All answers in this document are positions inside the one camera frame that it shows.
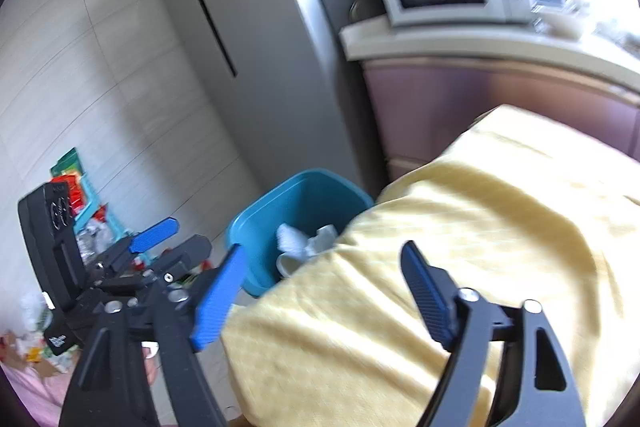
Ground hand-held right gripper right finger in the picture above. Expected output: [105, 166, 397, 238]
[400, 240, 587, 427]

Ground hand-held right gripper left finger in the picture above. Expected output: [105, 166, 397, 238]
[59, 244, 248, 427]

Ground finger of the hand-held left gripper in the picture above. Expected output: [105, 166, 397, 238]
[145, 234, 213, 283]
[102, 217, 179, 273]

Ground crushed printed paper cup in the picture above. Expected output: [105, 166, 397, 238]
[276, 254, 307, 280]

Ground white foam net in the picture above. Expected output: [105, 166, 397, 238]
[276, 223, 318, 258]

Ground blue plastic bin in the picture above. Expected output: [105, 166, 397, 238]
[225, 169, 376, 299]

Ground person's left forearm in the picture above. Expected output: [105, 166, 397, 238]
[0, 362, 81, 427]

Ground white plastic bag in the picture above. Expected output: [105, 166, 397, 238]
[20, 292, 53, 333]

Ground teal plastic basket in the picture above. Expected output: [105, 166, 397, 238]
[70, 174, 146, 268]

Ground yellow tablecloth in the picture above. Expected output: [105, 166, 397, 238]
[220, 104, 640, 427]

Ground green packet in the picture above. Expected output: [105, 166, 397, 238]
[50, 148, 83, 180]

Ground cardboard box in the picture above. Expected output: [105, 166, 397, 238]
[0, 329, 81, 378]

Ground brown base cabinets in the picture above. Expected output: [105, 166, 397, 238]
[361, 57, 640, 182]

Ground grey refrigerator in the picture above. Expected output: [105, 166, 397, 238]
[150, 0, 386, 198]

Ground white kitchen countertop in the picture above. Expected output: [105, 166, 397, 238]
[340, 14, 640, 88]

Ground large white bowl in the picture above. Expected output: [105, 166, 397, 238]
[542, 14, 586, 40]

